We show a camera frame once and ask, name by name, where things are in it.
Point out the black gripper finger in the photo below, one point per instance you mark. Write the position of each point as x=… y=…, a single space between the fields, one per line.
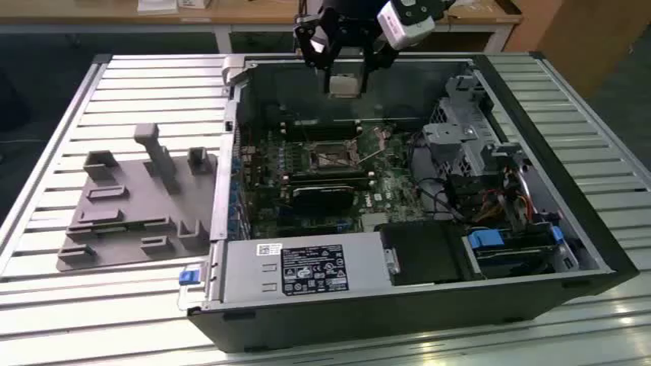
x=379 y=57
x=303 y=42

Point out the silver square CPU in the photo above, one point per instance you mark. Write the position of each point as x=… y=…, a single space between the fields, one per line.
x=346 y=85

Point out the black RAM slot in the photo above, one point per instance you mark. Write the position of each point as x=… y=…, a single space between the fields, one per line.
x=331 y=132
x=331 y=122
x=331 y=127
x=326 y=174
x=326 y=180

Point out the CPU socket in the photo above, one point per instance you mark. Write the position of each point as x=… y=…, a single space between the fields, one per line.
x=331 y=158

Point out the grey metal drive cage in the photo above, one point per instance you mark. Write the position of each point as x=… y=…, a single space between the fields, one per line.
x=453 y=133

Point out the green motherboard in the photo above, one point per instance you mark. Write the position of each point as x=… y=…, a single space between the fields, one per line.
x=391 y=183

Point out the black graphics card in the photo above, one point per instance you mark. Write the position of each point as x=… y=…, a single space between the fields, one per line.
x=323 y=200

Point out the wooden cabinet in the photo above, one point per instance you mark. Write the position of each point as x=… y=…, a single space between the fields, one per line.
x=585 y=38

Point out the small silver chipset heatsink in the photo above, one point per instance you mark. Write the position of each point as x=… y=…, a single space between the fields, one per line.
x=374 y=221

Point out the hard disk in blue carrier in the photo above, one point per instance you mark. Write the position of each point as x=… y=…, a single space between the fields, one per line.
x=486 y=238

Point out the black plastic shroud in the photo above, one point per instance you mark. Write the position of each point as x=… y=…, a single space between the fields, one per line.
x=422 y=253

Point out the grey parts rack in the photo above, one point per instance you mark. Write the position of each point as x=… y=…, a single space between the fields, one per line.
x=132 y=213

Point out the silver power supply with label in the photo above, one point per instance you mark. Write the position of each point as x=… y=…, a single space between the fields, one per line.
x=250 y=274

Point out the blue case latch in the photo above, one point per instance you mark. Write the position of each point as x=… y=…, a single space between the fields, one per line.
x=190 y=277

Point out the black open PC case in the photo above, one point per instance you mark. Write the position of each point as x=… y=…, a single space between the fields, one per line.
x=305 y=324

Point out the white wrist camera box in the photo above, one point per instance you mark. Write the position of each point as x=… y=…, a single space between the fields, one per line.
x=407 y=23

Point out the wooden desk with white frame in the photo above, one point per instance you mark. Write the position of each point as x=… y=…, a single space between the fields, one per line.
x=245 y=11

